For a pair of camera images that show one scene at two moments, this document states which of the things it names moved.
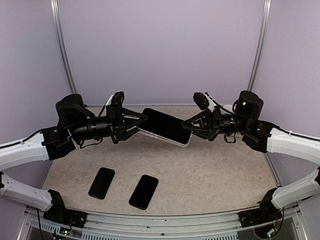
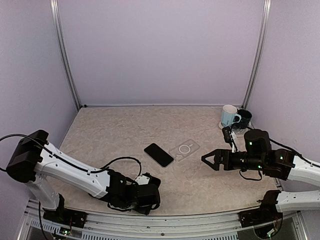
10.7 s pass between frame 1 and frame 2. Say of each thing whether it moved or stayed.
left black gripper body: moved
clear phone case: moved
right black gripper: moved
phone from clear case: moved
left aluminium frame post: stayed
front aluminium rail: stayed
